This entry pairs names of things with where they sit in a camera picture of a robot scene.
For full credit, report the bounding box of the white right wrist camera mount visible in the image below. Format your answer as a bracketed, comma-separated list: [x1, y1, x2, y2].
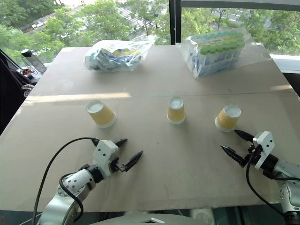
[252, 131, 275, 170]

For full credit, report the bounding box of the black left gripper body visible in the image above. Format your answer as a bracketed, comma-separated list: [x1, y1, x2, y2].
[109, 157, 125, 174]

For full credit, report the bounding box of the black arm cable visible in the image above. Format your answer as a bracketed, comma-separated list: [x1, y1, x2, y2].
[32, 137, 99, 225]
[245, 150, 287, 218]

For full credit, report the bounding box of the dark cloth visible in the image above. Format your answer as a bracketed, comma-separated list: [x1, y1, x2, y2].
[0, 49, 36, 137]

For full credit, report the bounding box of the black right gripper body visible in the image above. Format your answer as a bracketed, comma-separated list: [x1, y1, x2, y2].
[244, 142, 262, 165]

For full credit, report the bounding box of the small red desk clutter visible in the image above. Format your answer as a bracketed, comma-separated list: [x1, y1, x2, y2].
[19, 67, 36, 81]

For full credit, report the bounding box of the dark window frame post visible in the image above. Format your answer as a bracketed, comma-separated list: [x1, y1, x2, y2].
[168, 0, 183, 46]

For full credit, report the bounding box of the yellow white paper cup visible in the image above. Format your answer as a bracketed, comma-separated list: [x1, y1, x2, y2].
[85, 100, 118, 129]
[214, 104, 242, 133]
[166, 96, 187, 125]

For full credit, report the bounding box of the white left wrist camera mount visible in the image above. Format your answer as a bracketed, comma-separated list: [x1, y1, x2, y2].
[92, 139, 120, 177]

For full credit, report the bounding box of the clear bag of blue packets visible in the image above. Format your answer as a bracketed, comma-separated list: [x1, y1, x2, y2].
[84, 35, 157, 74]

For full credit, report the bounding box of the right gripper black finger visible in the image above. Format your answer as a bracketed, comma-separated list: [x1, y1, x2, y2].
[220, 144, 247, 168]
[234, 129, 255, 143]

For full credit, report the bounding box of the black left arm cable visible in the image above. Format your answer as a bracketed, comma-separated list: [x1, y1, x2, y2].
[32, 137, 99, 225]

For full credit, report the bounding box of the wrapped pack of green-capped bottles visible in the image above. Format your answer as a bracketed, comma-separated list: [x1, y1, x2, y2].
[177, 27, 253, 79]

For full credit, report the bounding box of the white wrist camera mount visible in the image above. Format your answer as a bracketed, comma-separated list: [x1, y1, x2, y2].
[92, 139, 120, 177]
[252, 131, 275, 170]

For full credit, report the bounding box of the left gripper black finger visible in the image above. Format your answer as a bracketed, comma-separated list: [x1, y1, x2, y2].
[121, 150, 144, 173]
[113, 138, 128, 148]

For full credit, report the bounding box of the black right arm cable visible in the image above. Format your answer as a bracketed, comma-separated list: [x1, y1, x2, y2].
[245, 150, 287, 218]

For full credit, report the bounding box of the clear bottle with black lid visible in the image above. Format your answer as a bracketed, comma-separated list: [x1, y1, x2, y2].
[20, 48, 48, 75]

